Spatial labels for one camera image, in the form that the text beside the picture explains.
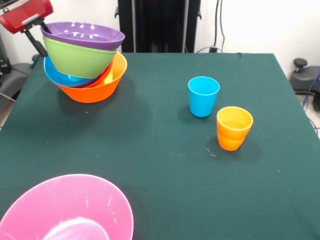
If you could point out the pink bowl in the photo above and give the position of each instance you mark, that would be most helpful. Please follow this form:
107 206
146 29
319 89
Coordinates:
70 200

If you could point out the green bowl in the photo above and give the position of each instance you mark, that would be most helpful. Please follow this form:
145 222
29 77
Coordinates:
80 62

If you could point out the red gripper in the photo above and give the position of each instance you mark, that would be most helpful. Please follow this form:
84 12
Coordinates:
22 13

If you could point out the blue cup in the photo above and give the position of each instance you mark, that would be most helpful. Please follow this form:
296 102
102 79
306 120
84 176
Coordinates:
203 100

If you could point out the purple bowl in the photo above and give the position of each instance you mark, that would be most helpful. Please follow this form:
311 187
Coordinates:
82 35

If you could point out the black chair base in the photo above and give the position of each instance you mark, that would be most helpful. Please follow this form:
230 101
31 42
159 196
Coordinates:
303 77

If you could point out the dark green table cloth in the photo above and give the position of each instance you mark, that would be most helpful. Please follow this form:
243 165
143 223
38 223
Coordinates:
250 187

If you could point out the orange cup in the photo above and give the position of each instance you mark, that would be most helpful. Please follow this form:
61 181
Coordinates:
231 145
233 122

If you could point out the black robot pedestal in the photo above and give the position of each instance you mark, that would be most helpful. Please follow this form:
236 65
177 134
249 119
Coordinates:
155 25

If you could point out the black office chair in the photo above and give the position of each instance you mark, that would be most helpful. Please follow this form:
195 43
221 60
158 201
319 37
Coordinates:
15 75

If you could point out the red bowl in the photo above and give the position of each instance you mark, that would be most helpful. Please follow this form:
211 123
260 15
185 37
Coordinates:
103 75

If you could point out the large blue bowl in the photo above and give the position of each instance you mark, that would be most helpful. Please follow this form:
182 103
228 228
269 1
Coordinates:
57 76

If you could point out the orange bowl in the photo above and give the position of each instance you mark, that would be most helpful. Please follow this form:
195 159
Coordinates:
95 95

